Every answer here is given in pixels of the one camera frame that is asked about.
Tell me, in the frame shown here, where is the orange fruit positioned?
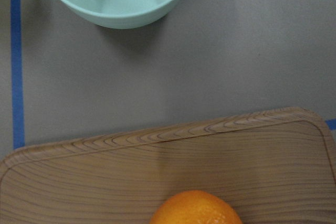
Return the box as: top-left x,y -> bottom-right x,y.
150,190 -> 242,223

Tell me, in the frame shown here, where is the wooden cutting board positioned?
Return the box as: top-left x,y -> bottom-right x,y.
1,107 -> 335,223

